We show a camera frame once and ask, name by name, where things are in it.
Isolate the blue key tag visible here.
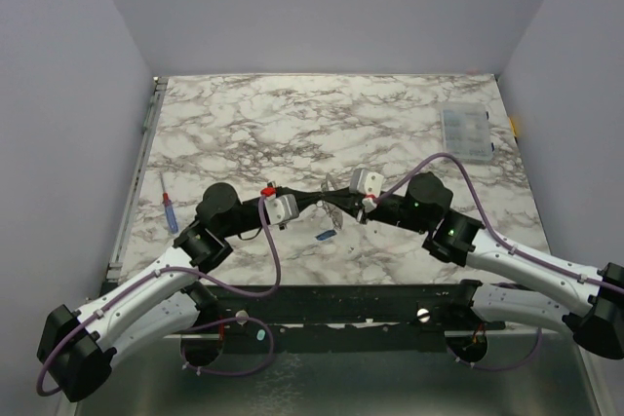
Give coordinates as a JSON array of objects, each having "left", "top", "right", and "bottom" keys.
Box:
[{"left": 315, "top": 229, "right": 336, "bottom": 242}]

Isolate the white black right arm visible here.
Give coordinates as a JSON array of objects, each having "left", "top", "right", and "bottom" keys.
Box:
[{"left": 321, "top": 170, "right": 623, "bottom": 359}]

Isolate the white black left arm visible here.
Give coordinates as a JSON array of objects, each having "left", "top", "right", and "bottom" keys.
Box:
[{"left": 36, "top": 182, "right": 325, "bottom": 402}]

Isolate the blue red screwdriver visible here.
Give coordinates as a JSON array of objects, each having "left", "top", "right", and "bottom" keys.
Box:
[{"left": 159, "top": 172, "right": 179, "bottom": 234}]

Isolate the clear plastic organizer box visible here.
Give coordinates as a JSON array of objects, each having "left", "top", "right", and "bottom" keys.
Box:
[{"left": 439, "top": 102, "right": 493, "bottom": 164}]

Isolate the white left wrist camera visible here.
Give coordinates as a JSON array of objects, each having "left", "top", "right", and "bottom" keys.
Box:
[{"left": 257, "top": 185, "right": 299, "bottom": 230}]

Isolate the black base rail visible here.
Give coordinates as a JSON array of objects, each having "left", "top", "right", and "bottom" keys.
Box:
[{"left": 184, "top": 281, "right": 504, "bottom": 354}]

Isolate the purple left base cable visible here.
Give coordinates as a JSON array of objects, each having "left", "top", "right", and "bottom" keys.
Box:
[{"left": 182, "top": 314, "right": 276, "bottom": 378}]

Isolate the aluminium side rail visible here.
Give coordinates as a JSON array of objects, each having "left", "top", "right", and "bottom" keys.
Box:
[{"left": 104, "top": 77, "right": 169, "bottom": 283}]

